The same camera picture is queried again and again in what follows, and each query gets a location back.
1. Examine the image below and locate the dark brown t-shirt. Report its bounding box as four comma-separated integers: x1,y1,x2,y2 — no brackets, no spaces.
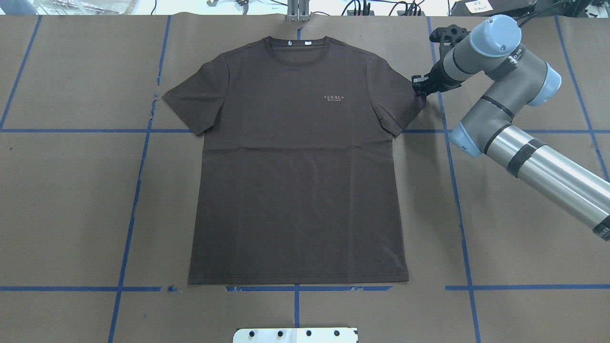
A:
162,37,425,285

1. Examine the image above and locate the brown paper table cover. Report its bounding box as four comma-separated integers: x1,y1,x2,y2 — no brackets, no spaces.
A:
0,12,609,343

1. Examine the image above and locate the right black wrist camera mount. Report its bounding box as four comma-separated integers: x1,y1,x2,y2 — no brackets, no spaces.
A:
429,24,471,60

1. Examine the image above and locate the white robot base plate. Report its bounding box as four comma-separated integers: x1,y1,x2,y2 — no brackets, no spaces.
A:
233,327,359,343

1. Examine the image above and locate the aluminium profile post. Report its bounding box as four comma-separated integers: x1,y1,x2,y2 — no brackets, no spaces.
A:
286,0,311,22

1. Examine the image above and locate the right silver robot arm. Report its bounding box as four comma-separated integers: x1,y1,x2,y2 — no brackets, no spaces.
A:
412,14,610,241

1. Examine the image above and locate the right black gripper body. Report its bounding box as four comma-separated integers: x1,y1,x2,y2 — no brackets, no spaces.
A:
419,64,462,95

